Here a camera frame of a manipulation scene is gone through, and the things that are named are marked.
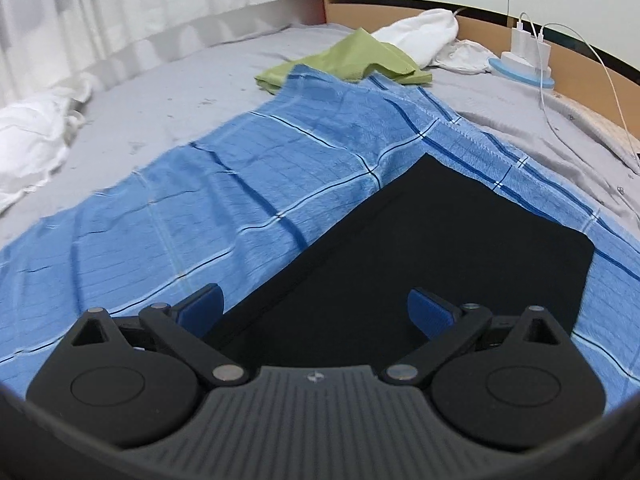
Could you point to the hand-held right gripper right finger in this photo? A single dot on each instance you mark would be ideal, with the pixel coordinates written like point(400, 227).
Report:
point(429, 314)

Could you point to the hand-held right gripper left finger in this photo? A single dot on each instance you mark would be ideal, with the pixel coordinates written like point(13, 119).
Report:
point(202, 306)

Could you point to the black pants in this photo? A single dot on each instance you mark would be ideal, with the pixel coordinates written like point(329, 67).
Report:
point(415, 260)

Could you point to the blue plaid blanket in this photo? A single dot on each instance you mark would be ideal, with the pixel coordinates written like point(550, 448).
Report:
point(250, 180)

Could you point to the grey bed sheet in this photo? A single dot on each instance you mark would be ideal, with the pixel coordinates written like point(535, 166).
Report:
point(175, 95)

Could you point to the white duvet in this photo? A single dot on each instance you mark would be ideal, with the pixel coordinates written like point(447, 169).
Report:
point(30, 140)

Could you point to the blue and white power strip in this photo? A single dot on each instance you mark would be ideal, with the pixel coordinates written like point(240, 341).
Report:
point(520, 71)

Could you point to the white crumpled cloth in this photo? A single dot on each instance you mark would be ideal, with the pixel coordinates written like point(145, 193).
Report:
point(467, 56)

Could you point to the green cloth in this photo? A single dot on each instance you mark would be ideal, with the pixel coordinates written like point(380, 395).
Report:
point(350, 57)

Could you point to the white towel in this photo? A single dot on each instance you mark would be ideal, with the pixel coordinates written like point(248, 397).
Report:
point(425, 35)

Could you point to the white charger plug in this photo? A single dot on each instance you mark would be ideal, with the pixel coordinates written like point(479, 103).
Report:
point(542, 54)
point(521, 42)

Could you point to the white sheer curtain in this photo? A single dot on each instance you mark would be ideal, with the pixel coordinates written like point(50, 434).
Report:
point(125, 0)

